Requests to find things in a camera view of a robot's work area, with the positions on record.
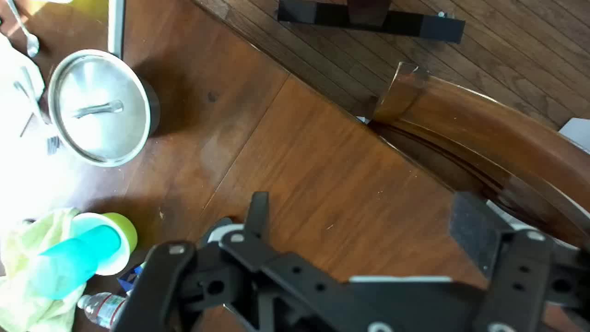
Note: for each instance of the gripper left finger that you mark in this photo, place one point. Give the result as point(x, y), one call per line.
point(161, 286)

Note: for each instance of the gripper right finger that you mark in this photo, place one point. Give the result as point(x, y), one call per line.
point(516, 276)

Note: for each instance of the black pot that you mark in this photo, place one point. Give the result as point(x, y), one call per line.
point(155, 115)

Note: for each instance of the silver pot lid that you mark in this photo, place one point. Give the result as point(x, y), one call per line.
point(99, 83)

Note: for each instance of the small blue object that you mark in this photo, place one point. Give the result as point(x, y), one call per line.
point(129, 279)

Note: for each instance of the clear plastic water bottle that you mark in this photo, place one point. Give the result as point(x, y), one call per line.
point(102, 308)

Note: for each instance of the green plastic cup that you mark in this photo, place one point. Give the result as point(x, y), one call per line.
point(124, 228)

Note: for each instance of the teal plastic cup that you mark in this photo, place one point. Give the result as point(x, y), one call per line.
point(69, 265)

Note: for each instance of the pale yellow cloth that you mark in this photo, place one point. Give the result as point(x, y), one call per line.
point(27, 240)

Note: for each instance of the wooden chair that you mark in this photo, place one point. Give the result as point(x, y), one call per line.
point(484, 133)

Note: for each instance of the silver fork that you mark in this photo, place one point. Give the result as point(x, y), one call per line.
point(34, 103)

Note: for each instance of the white napkin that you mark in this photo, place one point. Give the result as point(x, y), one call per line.
point(11, 97)

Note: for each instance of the silver spoon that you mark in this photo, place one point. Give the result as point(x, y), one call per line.
point(31, 44)

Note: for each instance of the black stand base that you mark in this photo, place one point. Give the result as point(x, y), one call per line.
point(368, 20)

